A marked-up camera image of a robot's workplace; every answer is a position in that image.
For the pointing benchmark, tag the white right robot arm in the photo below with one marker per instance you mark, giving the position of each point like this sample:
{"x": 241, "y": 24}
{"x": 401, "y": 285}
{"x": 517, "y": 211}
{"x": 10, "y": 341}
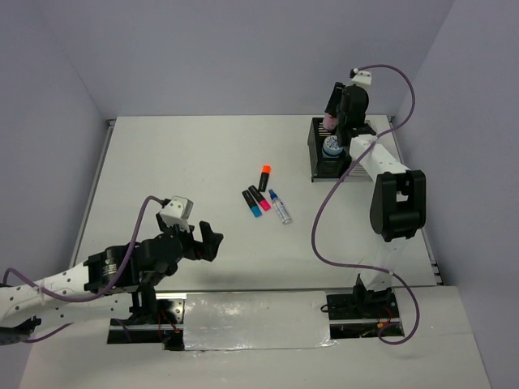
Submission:
{"x": 399, "y": 200}

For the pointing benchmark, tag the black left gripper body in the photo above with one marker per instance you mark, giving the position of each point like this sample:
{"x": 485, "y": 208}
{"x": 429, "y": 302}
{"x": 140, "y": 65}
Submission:
{"x": 189, "y": 241}

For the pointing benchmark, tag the blue round putty jar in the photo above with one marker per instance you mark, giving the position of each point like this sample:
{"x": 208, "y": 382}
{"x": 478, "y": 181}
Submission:
{"x": 331, "y": 148}

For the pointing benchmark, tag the pink cap clear tube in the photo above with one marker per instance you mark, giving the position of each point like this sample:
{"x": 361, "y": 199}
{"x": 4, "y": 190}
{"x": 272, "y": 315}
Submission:
{"x": 329, "y": 122}

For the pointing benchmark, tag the clear blue spray bottle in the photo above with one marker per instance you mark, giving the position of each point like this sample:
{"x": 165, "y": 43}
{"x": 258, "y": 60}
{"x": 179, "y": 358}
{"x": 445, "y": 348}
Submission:
{"x": 280, "y": 208}

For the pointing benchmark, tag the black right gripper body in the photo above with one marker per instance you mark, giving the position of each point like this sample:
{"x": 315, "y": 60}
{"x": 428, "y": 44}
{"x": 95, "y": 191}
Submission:
{"x": 341, "y": 121}

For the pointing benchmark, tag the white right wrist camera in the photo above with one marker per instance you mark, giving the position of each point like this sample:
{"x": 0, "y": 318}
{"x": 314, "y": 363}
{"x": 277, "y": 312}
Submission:
{"x": 360, "y": 78}

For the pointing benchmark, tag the blue cap highlighter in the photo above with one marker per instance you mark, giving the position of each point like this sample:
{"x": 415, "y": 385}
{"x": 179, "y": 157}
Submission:
{"x": 251, "y": 203}

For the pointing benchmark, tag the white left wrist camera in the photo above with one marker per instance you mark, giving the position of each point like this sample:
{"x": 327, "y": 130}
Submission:
{"x": 177, "y": 211}

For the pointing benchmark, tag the aluminium table edge rail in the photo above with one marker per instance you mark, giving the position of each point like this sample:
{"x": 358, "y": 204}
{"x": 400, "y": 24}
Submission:
{"x": 92, "y": 192}

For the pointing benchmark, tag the orange cap highlighter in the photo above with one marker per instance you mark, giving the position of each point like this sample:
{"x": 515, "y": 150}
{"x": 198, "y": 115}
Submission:
{"x": 264, "y": 176}

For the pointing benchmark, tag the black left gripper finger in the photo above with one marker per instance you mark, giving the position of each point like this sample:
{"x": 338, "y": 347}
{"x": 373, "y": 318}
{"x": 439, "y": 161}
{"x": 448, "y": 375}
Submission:
{"x": 210, "y": 240}
{"x": 204, "y": 252}

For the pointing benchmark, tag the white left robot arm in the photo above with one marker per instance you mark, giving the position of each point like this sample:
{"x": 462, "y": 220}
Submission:
{"x": 135, "y": 268}

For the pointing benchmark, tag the silver foil tape panel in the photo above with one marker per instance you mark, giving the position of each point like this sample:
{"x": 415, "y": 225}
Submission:
{"x": 255, "y": 321}

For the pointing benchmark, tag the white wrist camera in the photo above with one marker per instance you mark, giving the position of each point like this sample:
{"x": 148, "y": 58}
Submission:
{"x": 177, "y": 211}
{"x": 360, "y": 78}

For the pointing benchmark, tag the pink cap highlighter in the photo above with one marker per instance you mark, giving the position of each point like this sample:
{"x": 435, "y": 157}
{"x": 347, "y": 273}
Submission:
{"x": 259, "y": 198}

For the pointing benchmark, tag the black mesh container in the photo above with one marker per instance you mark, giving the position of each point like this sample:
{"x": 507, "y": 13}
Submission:
{"x": 324, "y": 167}

